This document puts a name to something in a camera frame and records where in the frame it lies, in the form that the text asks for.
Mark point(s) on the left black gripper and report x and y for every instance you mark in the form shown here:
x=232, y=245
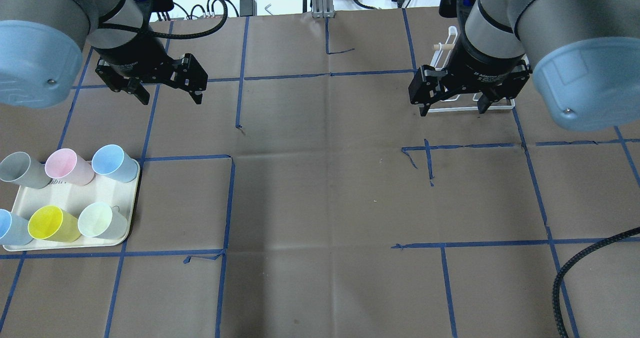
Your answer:
x=134, y=55

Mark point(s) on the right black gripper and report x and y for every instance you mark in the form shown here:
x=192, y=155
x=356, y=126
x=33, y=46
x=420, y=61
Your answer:
x=487, y=63

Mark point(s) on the light blue plastic cup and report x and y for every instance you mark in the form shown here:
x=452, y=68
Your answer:
x=111, y=161

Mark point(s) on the white plastic cup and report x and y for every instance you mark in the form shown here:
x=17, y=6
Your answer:
x=100, y=220

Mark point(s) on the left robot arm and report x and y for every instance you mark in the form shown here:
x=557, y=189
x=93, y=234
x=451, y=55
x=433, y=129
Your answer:
x=42, y=44

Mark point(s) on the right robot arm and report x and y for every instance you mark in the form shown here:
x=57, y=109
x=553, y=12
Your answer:
x=582, y=55

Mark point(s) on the pink plastic cup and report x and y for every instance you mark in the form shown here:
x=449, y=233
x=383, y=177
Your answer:
x=66, y=165

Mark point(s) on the grey plastic cup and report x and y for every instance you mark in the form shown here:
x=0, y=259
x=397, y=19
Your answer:
x=19, y=168

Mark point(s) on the yellow plastic cup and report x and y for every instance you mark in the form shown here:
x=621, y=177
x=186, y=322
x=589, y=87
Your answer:
x=51, y=223

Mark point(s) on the cream plastic tray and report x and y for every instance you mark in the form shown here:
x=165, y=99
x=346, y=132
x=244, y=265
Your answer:
x=74, y=199

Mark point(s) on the black power adapter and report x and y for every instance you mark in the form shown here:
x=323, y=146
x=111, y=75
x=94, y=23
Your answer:
x=247, y=8

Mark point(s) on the brown paper table cover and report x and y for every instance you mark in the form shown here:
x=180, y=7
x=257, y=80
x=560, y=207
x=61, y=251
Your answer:
x=305, y=197

